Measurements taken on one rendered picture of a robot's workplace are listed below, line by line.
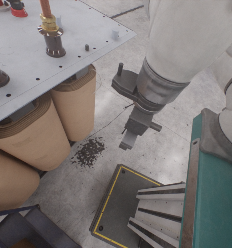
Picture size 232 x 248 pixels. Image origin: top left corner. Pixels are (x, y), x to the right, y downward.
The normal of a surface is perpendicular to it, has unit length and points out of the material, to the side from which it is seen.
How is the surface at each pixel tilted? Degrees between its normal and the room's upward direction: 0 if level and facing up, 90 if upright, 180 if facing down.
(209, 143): 15
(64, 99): 90
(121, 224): 0
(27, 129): 90
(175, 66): 107
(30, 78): 0
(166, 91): 90
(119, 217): 0
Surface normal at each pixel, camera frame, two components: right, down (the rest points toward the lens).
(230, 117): -0.98, -0.18
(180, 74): -0.06, 0.94
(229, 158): -0.23, 0.42
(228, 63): -0.96, -0.07
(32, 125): 0.82, 0.56
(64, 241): 0.22, -0.48
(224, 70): -1.00, 0.07
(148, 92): -0.38, 0.76
